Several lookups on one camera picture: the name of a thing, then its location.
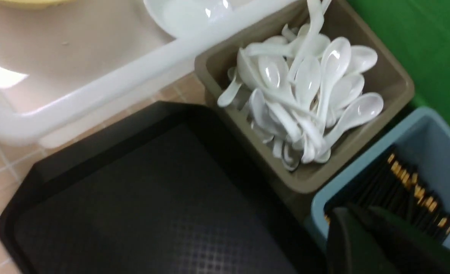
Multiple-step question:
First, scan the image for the blue plastic chopstick bin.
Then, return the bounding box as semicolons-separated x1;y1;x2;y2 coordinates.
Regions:
305;107;450;251

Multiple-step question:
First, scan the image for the small white square dish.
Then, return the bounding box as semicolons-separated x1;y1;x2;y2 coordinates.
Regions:
143;0;235;38

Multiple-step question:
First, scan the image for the taupe plastic spoon bin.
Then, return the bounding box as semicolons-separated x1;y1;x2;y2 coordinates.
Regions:
194;0;415;194

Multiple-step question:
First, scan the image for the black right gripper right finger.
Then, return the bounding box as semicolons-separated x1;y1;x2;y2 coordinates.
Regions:
347;204;450;274

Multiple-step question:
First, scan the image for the black serving tray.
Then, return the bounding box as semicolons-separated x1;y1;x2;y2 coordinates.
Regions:
0;101;327;274

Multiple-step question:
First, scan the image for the bundle of black chopsticks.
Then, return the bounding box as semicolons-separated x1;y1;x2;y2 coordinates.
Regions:
324;145;450;243

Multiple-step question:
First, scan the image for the large white plastic tub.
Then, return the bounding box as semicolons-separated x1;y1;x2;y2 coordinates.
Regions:
0;0;290;148

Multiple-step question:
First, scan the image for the green cloth backdrop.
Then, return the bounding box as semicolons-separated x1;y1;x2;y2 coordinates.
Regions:
349;0;450;126

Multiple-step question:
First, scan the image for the yellow noodle bowl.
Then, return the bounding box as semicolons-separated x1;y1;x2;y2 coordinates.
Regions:
0;0;74;10

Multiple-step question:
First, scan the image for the pile of white spoons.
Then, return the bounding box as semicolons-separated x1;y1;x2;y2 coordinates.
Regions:
217;0;384;172

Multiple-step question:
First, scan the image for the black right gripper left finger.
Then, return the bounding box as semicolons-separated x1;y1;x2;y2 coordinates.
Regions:
326;207;399;274

